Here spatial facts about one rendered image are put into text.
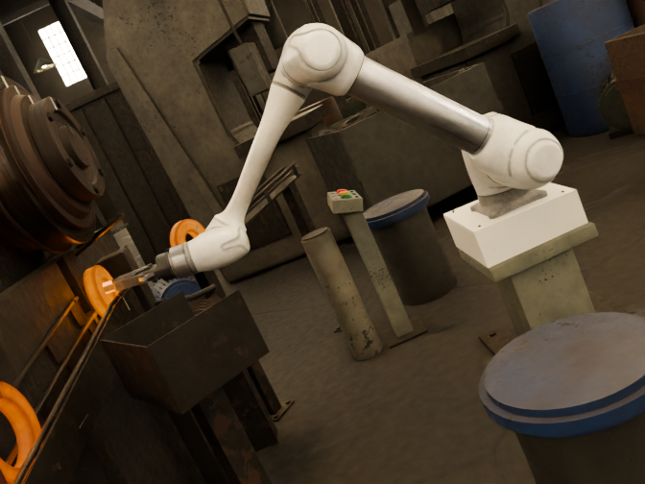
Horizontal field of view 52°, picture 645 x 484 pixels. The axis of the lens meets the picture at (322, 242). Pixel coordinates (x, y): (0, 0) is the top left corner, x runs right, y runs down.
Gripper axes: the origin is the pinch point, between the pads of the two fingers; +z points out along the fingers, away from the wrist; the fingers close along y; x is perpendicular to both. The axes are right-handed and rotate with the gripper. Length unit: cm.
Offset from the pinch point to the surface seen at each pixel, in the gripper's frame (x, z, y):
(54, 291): 5.8, 7.3, -12.9
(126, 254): 4.0, -3.4, 20.7
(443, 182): -43, -141, 204
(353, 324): -54, -62, 58
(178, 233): 1.7, -15.7, 44.1
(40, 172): 34.3, -3.0, -16.5
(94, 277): 4.6, -0.7, -4.9
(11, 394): -1, -1, -66
